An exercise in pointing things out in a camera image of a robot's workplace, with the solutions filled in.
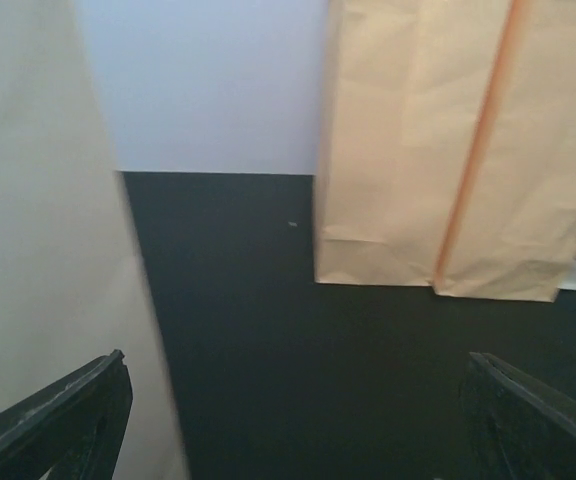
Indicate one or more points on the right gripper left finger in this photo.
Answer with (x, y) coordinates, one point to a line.
(73, 428)

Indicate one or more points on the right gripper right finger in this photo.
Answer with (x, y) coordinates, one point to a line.
(518, 426)

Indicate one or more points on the printed Cream Bear paper bag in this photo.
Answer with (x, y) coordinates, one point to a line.
(72, 282)

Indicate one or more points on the middle orange paper bag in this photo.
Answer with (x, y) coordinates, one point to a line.
(512, 233)

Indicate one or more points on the orange paper bag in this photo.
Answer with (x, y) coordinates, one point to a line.
(404, 82)
(512, 233)

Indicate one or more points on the left orange paper bag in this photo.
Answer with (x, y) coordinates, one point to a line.
(404, 82)

